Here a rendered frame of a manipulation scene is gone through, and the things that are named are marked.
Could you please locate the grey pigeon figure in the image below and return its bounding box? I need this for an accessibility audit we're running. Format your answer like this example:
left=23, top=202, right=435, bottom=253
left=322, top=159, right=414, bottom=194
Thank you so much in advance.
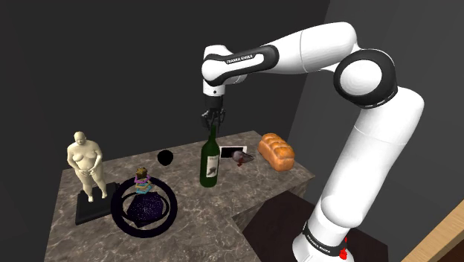
left=231, top=150, right=255, bottom=167

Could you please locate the brown bread loaf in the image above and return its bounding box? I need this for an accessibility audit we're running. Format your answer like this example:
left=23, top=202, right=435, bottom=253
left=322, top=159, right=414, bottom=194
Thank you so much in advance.
left=257, top=132, right=296, bottom=173

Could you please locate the black ring plate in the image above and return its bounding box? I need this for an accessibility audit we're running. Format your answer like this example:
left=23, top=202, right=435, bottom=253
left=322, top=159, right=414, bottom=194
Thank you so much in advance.
left=110, top=176, right=179, bottom=239

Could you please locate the pale human statue black base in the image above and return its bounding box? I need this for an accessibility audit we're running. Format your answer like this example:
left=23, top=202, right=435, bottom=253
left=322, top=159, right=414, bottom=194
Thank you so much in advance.
left=66, top=131, right=120, bottom=226

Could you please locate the colourful stacked toy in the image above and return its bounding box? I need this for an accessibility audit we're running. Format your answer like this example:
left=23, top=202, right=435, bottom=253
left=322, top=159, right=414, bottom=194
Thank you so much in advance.
left=134, top=167, right=152, bottom=195

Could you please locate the light wooden furniture edge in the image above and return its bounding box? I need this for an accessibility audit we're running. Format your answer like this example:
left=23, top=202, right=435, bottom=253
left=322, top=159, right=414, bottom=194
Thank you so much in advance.
left=400, top=198, right=464, bottom=262

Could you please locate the small black ball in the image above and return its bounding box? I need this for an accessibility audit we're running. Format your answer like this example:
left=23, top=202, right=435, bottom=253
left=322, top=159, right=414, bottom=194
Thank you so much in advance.
left=157, top=149, right=174, bottom=167

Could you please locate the dark robot stand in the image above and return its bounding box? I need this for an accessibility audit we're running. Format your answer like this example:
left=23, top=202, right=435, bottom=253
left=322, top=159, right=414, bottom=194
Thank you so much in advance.
left=242, top=190, right=390, bottom=262

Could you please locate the green wine bottle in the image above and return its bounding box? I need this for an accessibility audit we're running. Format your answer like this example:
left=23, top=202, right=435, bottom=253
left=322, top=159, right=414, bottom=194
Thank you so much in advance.
left=199, top=124, right=221, bottom=188

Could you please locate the marble counter block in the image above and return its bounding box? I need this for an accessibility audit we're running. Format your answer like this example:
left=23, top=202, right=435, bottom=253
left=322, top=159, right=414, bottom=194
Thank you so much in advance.
left=43, top=130, right=316, bottom=262

